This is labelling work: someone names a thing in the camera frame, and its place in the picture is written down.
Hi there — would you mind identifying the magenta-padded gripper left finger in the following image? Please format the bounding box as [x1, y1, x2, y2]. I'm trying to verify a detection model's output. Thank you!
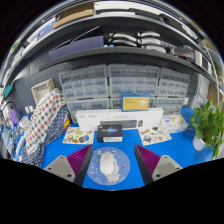
[43, 143, 95, 187]

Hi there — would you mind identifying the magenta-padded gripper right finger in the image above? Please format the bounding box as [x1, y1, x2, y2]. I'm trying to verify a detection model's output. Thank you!
[133, 143, 184, 186]

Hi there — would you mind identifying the round blue cartoon mouse pad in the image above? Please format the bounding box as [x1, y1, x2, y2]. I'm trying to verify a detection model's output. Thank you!
[86, 146, 132, 187]

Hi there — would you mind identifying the large blue desk mat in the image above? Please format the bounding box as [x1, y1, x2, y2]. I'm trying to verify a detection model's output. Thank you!
[41, 106, 218, 191]

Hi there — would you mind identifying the food sticker sheet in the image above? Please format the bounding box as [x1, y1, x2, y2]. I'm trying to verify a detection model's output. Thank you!
[61, 126, 96, 146]
[137, 125, 173, 147]

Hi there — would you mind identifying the navy white-dotted cloth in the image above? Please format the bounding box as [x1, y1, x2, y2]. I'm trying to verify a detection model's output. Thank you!
[27, 104, 70, 168]

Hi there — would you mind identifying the clear plastic box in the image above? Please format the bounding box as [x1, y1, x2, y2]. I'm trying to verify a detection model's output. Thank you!
[161, 113, 190, 135]

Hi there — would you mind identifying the red blue checked cloth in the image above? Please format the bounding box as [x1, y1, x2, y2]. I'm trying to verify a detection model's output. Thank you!
[24, 87, 67, 158]

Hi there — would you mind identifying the long white keyboard box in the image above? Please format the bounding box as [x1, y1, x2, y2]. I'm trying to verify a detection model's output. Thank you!
[75, 106, 165, 133]

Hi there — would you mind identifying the small black product box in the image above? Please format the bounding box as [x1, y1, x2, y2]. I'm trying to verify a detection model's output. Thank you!
[96, 123, 124, 144]

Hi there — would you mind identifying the potted green leafy plant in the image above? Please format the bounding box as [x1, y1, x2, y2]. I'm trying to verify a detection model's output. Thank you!
[188, 99, 224, 160]

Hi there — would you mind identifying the yellow and blue box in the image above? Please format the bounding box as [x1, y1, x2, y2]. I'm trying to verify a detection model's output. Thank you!
[120, 91, 152, 113]

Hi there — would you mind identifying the beige open cardboard box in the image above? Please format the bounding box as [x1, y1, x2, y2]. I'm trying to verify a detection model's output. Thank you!
[31, 77, 57, 106]

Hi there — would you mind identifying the dark metal shelf unit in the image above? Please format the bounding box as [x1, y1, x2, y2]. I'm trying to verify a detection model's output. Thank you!
[5, 1, 224, 108]

